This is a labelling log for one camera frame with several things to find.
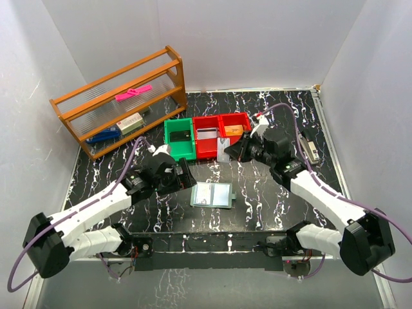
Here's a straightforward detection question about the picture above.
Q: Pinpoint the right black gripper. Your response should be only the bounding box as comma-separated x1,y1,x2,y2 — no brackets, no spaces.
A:
225,131,275,167

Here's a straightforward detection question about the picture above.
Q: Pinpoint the silver credit card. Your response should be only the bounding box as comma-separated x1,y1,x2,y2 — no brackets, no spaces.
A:
217,137,230,163

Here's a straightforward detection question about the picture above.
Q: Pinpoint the green card holder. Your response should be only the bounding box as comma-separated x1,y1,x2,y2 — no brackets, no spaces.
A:
190,182,236,209

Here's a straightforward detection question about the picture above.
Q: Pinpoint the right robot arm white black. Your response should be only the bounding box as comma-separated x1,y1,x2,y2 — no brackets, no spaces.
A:
224,132,395,276

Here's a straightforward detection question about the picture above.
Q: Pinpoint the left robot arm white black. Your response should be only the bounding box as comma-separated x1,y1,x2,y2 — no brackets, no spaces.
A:
23,153,196,279

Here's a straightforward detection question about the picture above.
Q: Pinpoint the orange card in bin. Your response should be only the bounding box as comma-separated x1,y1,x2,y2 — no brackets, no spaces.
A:
224,124,244,136

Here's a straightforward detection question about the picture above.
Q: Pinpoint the grey card in bin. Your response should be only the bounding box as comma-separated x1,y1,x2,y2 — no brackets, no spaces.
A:
196,127,219,140

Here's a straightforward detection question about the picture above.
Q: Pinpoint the black card in bin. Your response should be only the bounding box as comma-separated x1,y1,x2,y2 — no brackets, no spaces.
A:
169,130,191,142

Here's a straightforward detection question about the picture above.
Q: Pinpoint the right red plastic bin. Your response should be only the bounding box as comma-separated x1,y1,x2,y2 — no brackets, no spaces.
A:
218,112,252,145

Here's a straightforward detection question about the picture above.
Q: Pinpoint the red plastic bin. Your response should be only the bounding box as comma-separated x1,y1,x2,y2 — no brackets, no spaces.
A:
192,116,220,159
218,112,252,145

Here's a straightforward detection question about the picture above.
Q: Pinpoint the middle red plastic bin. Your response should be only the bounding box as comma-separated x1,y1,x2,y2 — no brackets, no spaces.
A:
192,116,220,159

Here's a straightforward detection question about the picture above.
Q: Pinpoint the green plastic bin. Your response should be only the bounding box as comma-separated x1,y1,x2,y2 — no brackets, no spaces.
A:
164,118,197,161

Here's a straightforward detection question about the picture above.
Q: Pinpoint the black grey stapler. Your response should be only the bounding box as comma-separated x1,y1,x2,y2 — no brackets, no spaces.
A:
299,129,320,165

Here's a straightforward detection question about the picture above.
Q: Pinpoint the white red box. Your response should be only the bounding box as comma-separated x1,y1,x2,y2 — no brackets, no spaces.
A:
117,113,144,135

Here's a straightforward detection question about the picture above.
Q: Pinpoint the blue stapler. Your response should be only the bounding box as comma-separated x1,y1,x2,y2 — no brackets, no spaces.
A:
86,127,121,144

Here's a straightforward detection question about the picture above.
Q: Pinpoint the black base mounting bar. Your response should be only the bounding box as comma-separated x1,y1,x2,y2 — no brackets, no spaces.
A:
96,231,326,273

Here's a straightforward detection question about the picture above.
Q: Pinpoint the wooden shelf rack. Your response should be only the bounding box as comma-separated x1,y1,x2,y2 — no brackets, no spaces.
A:
50,46,187,160

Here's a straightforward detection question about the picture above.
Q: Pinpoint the pink plastic clip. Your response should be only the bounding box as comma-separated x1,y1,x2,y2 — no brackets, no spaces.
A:
115,84,153,102

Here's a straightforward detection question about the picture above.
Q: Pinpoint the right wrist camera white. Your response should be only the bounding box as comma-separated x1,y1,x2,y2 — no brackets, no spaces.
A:
251,113,269,138

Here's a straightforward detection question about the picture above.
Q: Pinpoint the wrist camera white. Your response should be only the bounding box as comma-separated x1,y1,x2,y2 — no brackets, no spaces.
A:
152,144,171,159
251,113,269,138

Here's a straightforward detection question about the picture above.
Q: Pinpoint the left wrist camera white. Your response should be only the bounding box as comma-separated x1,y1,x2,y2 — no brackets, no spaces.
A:
152,144,171,159

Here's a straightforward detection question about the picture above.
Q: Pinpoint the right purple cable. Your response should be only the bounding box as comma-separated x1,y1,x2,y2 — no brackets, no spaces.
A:
254,103,412,284

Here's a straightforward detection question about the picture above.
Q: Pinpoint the purple cable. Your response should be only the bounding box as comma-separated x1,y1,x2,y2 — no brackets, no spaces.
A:
254,103,412,284
6,136,155,293

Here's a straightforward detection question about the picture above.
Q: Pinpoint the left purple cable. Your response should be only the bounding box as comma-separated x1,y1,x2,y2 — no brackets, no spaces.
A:
6,136,155,293

